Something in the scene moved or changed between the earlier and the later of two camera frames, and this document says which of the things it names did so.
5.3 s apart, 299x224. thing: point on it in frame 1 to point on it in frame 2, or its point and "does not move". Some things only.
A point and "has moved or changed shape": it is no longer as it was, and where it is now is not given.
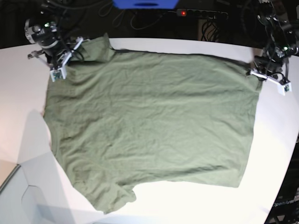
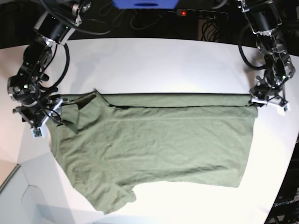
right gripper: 56,54 to 41,113
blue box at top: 145,4 does not move
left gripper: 266,67 to 266,92
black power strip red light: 202,13 does not move
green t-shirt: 122,121 has moved or changed shape
